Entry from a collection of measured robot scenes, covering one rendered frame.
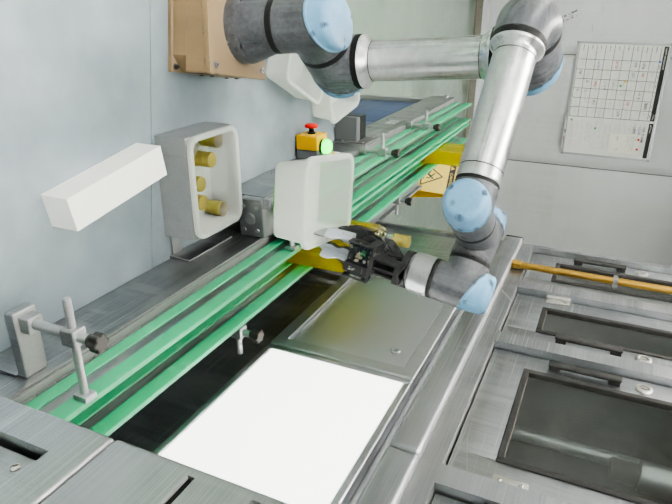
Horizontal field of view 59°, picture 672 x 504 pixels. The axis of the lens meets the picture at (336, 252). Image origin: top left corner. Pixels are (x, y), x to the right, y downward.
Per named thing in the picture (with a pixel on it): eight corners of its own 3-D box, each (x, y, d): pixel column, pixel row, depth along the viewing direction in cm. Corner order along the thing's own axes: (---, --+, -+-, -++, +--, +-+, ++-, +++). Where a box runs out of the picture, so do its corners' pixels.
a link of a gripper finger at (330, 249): (302, 240, 116) (345, 254, 113) (316, 234, 121) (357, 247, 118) (300, 255, 117) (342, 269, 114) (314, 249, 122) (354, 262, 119)
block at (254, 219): (238, 235, 146) (263, 239, 144) (236, 198, 143) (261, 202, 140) (246, 230, 149) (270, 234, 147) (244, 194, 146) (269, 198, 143)
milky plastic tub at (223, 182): (166, 236, 131) (199, 242, 128) (154, 134, 122) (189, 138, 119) (213, 213, 146) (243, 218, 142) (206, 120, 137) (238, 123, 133)
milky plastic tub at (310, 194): (265, 153, 109) (307, 157, 106) (318, 149, 129) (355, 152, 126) (262, 246, 113) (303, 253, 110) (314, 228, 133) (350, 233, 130)
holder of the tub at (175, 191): (168, 257, 133) (196, 264, 130) (153, 135, 123) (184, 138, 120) (213, 233, 148) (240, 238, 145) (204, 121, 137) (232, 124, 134)
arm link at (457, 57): (302, 19, 131) (566, 0, 111) (326, 59, 145) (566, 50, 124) (290, 66, 128) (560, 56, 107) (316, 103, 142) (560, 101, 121)
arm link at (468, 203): (569, -40, 100) (494, 228, 90) (569, 5, 110) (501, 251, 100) (500, -40, 105) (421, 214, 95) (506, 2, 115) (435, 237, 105)
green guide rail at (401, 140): (271, 207, 145) (301, 212, 142) (271, 204, 144) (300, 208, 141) (455, 103, 291) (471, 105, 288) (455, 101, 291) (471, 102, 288)
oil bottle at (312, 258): (279, 261, 154) (356, 276, 146) (279, 241, 152) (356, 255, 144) (290, 253, 159) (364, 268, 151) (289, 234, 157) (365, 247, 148)
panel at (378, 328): (138, 480, 100) (320, 553, 87) (135, 466, 99) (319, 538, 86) (352, 274, 175) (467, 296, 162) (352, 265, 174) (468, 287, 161)
